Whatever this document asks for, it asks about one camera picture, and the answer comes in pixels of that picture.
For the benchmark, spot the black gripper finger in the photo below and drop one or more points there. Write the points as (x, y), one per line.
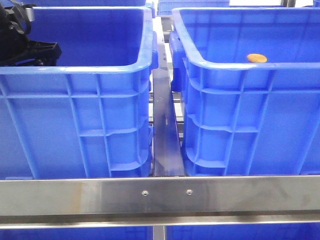
(38, 54)

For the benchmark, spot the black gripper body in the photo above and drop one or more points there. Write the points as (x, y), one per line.
(15, 25)

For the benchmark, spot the yellow mushroom push button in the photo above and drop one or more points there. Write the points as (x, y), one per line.
(257, 58)

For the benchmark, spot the blue crate back left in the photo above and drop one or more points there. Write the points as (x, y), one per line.
(94, 3)

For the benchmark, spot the blue plastic crate left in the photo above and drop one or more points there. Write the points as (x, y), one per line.
(88, 116)

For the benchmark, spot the blue plastic crate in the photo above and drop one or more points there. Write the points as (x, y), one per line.
(243, 118)
(88, 116)

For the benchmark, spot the blue crate back middle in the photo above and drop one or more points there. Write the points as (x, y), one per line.
(164, 7)

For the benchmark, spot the blue crate lower left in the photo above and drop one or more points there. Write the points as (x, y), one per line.
(98, 233)

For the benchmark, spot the blue plastic crate right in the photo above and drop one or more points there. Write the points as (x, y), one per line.
(243, 118)

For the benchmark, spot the blue crate lower right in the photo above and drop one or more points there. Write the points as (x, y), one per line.
(276, 231)

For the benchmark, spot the stainless steel rack frame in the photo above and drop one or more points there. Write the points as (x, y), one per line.
(168, 197)

